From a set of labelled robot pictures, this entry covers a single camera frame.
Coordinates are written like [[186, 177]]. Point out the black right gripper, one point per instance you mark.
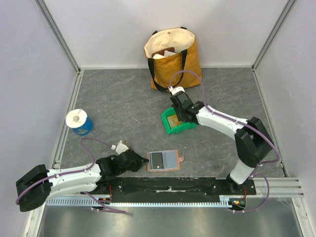
[[178, 111]]

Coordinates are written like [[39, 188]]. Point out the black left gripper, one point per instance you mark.
[[138, 163]]

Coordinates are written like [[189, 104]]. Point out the green plastic bin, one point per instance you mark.
[[184, 126]]

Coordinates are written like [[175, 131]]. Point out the pink leather card holder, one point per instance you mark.
[[171, 161]]

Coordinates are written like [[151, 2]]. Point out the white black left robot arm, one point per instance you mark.
[[41, 184]]

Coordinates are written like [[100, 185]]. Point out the white cards in bin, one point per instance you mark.
[[173, 121]]

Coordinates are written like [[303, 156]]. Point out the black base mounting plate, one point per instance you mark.
[[170, 189]]

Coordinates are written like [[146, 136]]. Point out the mustard yellow tote bag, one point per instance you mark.
[[182, 69]]

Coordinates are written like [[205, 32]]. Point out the white paper in bag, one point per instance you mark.
[[167, 54]]

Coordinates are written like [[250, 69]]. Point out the blue white tissue roll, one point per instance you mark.
[[79, 122]]

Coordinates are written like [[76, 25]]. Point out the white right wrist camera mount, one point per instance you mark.
[[174, 90]]

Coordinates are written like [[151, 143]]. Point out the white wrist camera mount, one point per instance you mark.
[[120, 147], [174, 90]]

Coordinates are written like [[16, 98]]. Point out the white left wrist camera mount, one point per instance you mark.
[[120, 147]]

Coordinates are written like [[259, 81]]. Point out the grey slotted cable duct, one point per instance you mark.
[[87, 201]]

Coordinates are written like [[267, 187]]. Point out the right aluminium frame post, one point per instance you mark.
[[273, 33]]

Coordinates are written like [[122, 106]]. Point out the aluminium frame post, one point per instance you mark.
[[57, 33], [273, 33]]

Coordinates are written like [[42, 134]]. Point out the left aluminium frame post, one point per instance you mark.
[[57, 33]]

